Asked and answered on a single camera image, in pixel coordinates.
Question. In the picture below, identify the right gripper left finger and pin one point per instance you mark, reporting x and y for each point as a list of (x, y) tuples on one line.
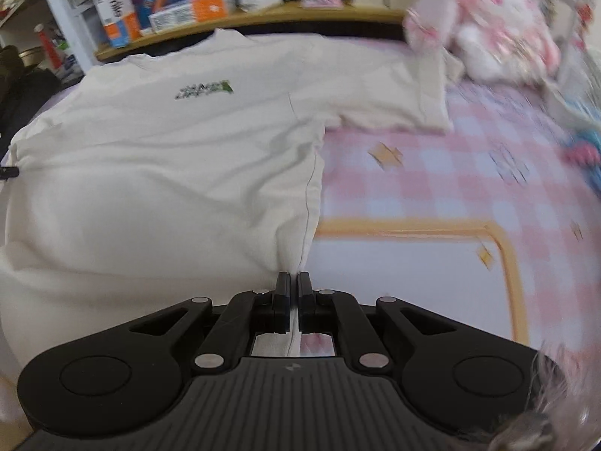
[(247, 315)]

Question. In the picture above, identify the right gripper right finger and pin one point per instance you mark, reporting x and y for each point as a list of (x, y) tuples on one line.
[(339, 315)]

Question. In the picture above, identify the cream t-shirt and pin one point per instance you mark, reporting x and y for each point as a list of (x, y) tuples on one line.
[(196, 173)]

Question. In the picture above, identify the pink checkered desk mat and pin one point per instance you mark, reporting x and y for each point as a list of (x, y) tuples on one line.
[(498, 166)]

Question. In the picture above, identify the white orange usmile box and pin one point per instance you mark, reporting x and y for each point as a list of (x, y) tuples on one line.
[(119, 19)]

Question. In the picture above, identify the flat white orange box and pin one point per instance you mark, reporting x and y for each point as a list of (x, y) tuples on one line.
[(188, 12)]

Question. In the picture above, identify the small white box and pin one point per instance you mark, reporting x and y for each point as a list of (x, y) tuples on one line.
[(257, 5)]

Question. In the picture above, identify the blue pink toy hand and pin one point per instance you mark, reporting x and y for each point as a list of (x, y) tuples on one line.
[(583, 150)]

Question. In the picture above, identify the pink white bunny plush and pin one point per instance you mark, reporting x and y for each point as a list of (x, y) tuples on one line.
[(497, 41)]

